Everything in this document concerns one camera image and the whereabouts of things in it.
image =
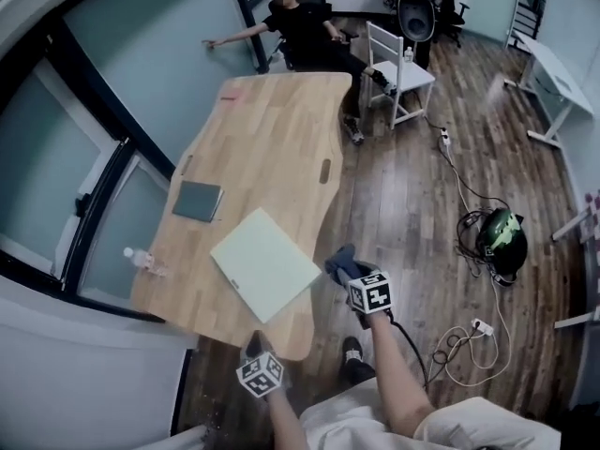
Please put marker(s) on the white wooden chair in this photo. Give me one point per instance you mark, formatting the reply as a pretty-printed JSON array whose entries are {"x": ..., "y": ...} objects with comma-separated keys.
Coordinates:
[{"x": 408, "y": 78}]

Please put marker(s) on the small plastic bottle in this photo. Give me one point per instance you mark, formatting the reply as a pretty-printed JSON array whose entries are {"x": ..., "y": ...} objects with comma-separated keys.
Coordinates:
[{"x": 409, "y": 55}]

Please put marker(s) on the person's white shirt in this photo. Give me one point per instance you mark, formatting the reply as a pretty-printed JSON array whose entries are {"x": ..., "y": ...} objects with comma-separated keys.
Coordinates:
[{"x": 347, "y": 415}]

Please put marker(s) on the clear plastic water bottle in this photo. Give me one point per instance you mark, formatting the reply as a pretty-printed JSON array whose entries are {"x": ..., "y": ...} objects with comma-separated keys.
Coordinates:
[{"x": 140, "y": 259}]

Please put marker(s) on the green black helmet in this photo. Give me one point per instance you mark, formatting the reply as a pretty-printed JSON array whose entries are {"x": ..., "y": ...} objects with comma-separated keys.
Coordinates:
[{"x": 501, "y": 242}]

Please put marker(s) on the person's right forearm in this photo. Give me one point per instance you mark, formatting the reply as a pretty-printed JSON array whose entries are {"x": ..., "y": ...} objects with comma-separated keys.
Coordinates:
[{"x": 398, "y": 382}]

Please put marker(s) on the white desk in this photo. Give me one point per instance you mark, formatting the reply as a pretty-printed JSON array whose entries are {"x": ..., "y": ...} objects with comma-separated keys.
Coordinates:
[{"x": 558, "y": 78}]

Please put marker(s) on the white insulated pipe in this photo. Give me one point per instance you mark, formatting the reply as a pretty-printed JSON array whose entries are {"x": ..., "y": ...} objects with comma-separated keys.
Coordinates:
[{"x": 187, "y": 439}]

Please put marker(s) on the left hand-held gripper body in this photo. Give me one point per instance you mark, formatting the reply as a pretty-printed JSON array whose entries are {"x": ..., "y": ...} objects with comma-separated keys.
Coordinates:
[{"x": 260, "y": 375}]

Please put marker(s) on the person's black shoe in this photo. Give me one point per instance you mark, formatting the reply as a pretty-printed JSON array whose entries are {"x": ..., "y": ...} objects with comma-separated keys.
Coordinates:
[{"x": 354, "y": 364}]

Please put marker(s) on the pink paper slip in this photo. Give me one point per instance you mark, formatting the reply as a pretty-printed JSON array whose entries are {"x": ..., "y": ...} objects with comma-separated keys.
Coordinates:
[{"x": 230, "y": 95}]

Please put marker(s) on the person's left forearm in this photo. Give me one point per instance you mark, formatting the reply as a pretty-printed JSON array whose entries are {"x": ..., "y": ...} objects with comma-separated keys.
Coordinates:
[{"x": 283, "y": 420}]

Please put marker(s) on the black glass partition frame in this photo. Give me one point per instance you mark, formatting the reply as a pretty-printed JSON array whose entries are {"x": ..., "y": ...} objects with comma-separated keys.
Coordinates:
[{"x": 244, "y": 7}]

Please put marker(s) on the black window frame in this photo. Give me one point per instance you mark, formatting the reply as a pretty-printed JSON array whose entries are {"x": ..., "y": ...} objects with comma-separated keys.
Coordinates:
[{"x": 119, "y": 110}]

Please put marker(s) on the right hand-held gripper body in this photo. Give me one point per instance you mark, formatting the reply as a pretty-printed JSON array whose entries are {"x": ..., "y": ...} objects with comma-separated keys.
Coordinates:
[{"x": 370, "y": 293}]

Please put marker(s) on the white power strip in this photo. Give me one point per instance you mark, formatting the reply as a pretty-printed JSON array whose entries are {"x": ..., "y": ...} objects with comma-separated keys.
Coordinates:
[
  {"x": 445, "y": 137},
  {"x": 483, "y": 327}
]

